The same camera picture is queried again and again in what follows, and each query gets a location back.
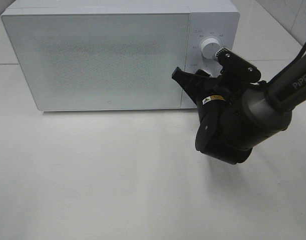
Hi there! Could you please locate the white microwave oven body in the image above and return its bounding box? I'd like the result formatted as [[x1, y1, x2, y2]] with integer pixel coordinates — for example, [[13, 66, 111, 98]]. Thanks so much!
[[1, 0, 240, 111]]

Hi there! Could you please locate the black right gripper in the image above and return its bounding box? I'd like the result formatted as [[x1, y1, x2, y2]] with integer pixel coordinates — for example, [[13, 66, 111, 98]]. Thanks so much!
[[171, 67, 245, 127]]

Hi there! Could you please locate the white microwave door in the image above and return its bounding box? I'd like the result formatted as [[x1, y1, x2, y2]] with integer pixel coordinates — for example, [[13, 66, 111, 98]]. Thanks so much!
[[2, 14, 189, 111]]

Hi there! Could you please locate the upper white power knob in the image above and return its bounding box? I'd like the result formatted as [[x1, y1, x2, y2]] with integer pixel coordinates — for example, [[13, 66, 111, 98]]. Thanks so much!
[[200, 36, 222, 59]]

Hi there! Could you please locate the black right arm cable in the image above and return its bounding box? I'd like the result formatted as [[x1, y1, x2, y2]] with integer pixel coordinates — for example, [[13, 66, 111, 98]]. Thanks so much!
[[291, 32, 306, 68]]

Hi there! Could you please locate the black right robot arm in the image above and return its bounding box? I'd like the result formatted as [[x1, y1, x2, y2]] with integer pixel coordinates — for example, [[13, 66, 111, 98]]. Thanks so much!
[[172, 42, 306, 165]]

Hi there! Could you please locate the white timer knob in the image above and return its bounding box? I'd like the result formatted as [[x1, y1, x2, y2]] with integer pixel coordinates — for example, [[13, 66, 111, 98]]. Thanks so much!
[[204, 70, 212, 77]]

